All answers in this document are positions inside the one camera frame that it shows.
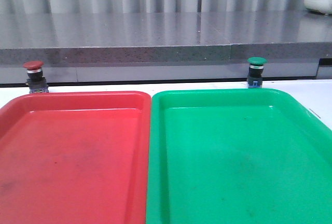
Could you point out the green mushroom push button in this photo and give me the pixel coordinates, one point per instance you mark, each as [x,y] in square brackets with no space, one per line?
[255,70]

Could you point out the red mushroom push button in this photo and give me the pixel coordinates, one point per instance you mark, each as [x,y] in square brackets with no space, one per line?
[36,81]

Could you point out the green plastic tray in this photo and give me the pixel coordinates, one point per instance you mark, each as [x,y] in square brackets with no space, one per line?
[237,156]

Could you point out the red plastic tray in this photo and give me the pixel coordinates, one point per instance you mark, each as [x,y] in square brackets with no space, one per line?
[75,157]

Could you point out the grey stone counter slab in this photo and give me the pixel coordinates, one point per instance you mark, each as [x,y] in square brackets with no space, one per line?
[208,37]

